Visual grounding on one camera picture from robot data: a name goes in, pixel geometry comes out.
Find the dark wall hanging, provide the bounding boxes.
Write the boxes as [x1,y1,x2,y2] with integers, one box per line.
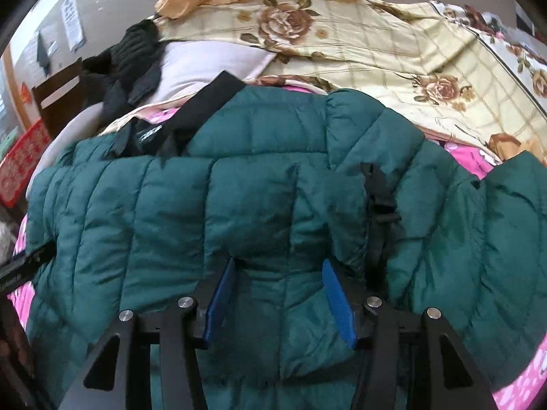
[36,32,55,69]

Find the yellow plush bear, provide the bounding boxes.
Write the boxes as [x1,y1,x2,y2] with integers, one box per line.
[488,132,547,167]

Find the dark green puffer jacket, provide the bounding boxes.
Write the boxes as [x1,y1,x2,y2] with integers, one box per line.
[26,70,547,410]

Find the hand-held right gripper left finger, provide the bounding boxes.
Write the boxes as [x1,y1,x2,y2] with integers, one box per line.
[57,256,238,410]

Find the red patterned box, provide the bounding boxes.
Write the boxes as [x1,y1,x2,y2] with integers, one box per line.
[0,119,53,206]

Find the pink penguin print bedsheet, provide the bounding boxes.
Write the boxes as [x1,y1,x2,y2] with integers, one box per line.
[9,85,547,410]

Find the white pillow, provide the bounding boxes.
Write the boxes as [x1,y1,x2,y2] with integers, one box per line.
[26,42,276,201]

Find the white wall paper notice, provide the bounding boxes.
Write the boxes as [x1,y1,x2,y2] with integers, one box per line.
[60,0,87,51]

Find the black knit garment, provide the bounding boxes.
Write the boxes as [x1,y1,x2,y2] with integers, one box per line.
[81,21,167,126]

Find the brown wooden chair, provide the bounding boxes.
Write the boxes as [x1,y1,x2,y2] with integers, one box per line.
[32,57,88,134]

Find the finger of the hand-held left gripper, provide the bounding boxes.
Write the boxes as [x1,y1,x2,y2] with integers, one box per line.
[0,241,57,296]

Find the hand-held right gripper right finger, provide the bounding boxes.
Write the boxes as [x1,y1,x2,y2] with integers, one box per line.
[321,258,501,410]

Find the cream floral quilt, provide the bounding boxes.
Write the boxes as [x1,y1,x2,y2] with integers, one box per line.
[151,0,547,167]

